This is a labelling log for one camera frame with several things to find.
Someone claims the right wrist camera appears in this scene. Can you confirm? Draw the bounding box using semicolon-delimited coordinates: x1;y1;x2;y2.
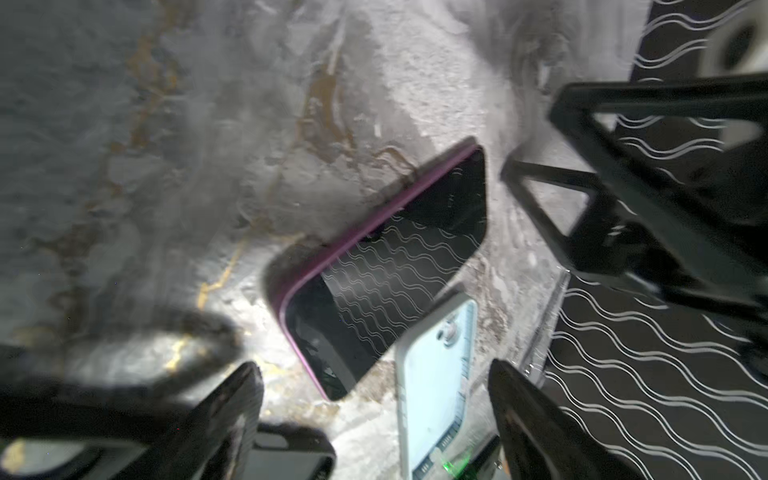
698;1;767;160

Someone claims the black phone purple edge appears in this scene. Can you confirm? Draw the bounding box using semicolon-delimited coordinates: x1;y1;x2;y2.
268;139;487;401

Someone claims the light blue phone case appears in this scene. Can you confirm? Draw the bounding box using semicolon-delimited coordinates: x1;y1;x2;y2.
395;292;478;479

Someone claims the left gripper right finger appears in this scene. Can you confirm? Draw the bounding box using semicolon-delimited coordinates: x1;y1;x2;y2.
488;359;641;479

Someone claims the black phone case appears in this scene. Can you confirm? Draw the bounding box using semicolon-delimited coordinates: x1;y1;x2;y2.
242;424;337;480

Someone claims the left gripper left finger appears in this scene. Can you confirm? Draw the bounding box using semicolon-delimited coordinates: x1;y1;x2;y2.
115;361;264;479

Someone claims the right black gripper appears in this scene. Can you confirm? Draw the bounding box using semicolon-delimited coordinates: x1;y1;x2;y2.
501;74;767;372

